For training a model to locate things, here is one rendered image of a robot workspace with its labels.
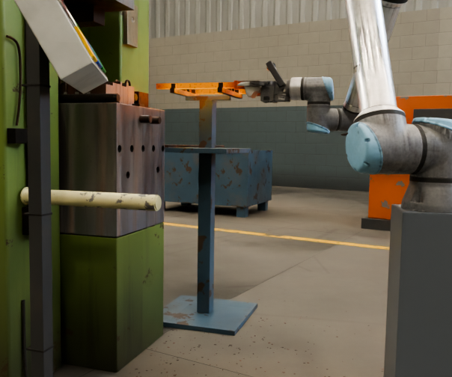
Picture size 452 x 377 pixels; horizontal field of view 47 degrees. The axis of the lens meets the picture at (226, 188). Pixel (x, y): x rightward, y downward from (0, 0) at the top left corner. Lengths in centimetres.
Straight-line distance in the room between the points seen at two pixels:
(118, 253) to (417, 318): 96
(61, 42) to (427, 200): 107
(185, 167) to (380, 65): 434
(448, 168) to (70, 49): 107
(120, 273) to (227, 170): 386
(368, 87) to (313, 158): 801
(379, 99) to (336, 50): 805
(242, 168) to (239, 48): 517
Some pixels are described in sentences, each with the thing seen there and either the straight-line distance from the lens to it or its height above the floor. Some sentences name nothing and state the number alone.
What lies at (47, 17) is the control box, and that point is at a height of 105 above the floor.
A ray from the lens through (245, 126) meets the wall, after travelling 1017.
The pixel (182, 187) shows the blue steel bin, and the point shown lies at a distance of 584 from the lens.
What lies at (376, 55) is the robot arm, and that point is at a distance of 166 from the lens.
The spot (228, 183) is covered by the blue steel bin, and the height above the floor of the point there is 36.
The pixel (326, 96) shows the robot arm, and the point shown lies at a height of 97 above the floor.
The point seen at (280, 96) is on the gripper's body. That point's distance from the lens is 211.
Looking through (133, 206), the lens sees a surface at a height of 61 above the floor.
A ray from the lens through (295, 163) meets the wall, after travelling 973.
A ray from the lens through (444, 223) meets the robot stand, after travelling 160.
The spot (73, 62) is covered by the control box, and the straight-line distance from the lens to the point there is 120.
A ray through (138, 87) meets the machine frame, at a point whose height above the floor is 103.
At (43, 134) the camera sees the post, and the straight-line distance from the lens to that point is 136.
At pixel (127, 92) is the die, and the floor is 97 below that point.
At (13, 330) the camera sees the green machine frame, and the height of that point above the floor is 22.
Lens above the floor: 79
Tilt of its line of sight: 5 degrees down
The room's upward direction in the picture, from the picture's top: 1 degrees clockwise
